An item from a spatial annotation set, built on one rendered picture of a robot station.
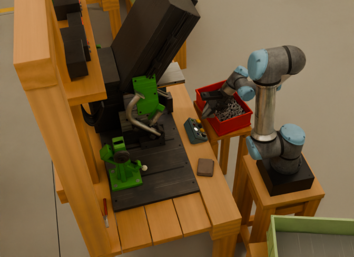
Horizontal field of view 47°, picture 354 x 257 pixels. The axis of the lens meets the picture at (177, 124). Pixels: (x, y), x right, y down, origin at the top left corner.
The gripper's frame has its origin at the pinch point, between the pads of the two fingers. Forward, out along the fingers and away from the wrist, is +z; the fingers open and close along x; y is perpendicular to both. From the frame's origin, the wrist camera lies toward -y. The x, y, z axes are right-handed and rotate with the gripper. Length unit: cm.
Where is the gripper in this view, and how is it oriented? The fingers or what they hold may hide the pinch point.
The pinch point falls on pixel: (202, 116)
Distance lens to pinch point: 221.9
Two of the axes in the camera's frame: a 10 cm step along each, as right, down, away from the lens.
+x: -2.6, -6.9, 6.7
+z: -5.3, 6.9, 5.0
